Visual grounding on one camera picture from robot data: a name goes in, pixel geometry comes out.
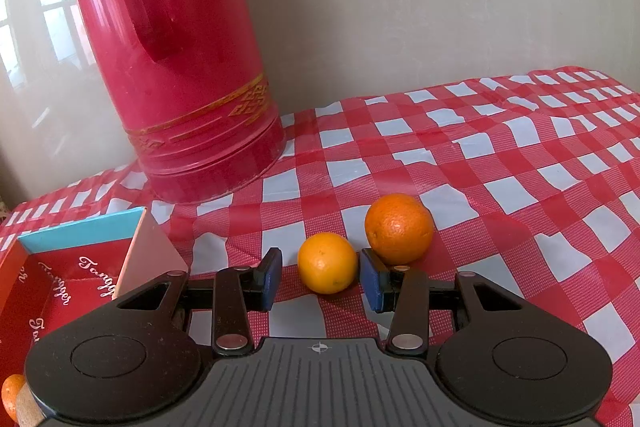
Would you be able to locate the small mandarin orange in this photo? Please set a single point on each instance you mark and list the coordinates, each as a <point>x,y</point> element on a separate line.
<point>327,263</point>

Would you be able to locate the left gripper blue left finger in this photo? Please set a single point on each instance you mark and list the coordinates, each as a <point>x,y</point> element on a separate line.
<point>237,292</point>

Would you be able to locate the mandarin orange near thermos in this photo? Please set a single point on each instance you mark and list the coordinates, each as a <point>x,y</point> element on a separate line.
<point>399,228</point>

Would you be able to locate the red white checkered tablecloth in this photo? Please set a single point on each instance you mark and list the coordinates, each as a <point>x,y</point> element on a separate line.
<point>532,180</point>

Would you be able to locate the colourful cardboard box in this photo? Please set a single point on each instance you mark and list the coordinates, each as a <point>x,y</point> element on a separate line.
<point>52,276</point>

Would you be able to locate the red thermos flask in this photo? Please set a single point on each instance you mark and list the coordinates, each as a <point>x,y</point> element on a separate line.
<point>187,81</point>

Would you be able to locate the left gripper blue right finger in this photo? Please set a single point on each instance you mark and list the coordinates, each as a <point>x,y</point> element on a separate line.
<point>401,291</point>

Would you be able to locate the brown fruit in box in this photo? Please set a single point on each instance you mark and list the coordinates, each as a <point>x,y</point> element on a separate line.
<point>28,413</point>

